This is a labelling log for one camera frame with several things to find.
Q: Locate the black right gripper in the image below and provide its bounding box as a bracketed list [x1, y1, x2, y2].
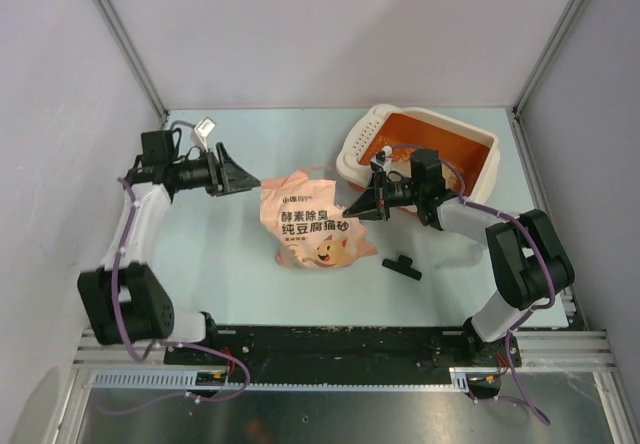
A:
[343, 170, 423, 221]

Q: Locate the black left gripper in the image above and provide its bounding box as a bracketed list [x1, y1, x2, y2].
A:
[171, 143, 260, 197]

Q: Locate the pink cat litter bag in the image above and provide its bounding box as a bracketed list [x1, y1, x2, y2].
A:
[260, 170, 378, 270]

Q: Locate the black bag clip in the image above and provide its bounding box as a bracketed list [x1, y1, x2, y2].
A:
[382, 254, 422, 281]

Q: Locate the white and orange litter box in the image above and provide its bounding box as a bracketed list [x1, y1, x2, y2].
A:
[336, 104, 500, 204]

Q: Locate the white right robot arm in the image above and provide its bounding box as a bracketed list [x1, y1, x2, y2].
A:
[343, 147, 575, 365]

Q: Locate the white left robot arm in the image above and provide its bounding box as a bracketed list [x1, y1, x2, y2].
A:
[77, 129, 260, 364]

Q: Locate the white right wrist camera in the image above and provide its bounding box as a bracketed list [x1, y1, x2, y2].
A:
[370, 146, 393, 175]

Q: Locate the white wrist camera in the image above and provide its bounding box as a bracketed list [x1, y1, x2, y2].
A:
[191, 117, 216, 151]
[370, 146, 393, 175]

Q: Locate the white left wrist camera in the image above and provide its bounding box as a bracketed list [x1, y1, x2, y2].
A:
[191, 117, 216, 151]

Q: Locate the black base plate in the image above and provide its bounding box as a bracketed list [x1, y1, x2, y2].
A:
[164, 325, 522, 389]

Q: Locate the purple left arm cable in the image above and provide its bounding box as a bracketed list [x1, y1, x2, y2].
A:
[94, 119, 251, 418]

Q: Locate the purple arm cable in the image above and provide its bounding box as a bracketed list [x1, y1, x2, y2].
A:
[389, 143, 556, 428]
[94, 119, 251, 418]

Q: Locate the aluminium frame rail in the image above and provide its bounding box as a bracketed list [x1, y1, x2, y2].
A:
[73, 330, 616, 392]

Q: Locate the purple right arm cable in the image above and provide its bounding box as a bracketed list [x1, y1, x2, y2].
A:
[389, 143, 556, 428]

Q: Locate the left aluminium corner post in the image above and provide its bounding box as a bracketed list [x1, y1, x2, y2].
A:
[92, 0, 168, 122]

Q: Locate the aluminium corner post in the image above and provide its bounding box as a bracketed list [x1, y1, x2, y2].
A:
[512, 0, 614, 118]
[92, 0, 168, 122]

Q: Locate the right aluminium corner post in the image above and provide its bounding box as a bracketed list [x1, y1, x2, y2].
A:
[512, 0, 614, 118]

